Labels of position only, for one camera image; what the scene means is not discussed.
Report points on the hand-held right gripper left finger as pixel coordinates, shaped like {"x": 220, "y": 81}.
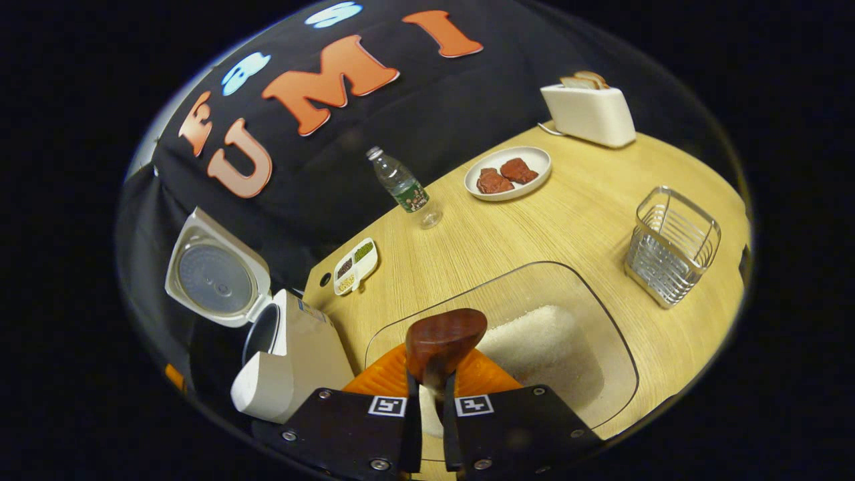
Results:
{"x": 347, "y": 434}

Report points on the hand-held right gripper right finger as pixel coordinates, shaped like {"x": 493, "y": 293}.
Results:
{"x": 521, "y": 434}

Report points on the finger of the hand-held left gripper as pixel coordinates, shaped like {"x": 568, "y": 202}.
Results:
{"x": 174, "y": 377}

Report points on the white rice cooker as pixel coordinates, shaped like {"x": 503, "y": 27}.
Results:
{"x": 314, "y": 347}

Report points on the brown wooden spoon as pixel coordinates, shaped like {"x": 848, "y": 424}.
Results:
{"x": 444, "y": 337}

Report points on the clear rice tray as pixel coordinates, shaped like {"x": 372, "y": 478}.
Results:
{"x": 521, "y": 280}

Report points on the white divided bean dish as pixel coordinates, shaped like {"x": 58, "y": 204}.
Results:
{"x": 354, "y": 270}

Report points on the clear plastic water bottle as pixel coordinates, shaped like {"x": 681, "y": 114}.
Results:
{"x": 404, "y": 190}

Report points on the red meat piece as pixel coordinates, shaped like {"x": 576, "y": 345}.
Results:
{"x": 494, "y": 182}
{"x": 520, "y": 171}

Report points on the white oval plate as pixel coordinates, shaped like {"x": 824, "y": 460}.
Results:
{"x": 534, "y": 160}

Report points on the black backdrop cloth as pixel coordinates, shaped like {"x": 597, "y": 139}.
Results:
{"x": 414, "y": 120}

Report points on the white toaster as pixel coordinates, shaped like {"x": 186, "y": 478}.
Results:
{"x": 591, "y": 117}

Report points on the bread slice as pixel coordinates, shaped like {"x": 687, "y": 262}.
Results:
{"x": 594, "y": 77}
{"x": 578, "y": 83}

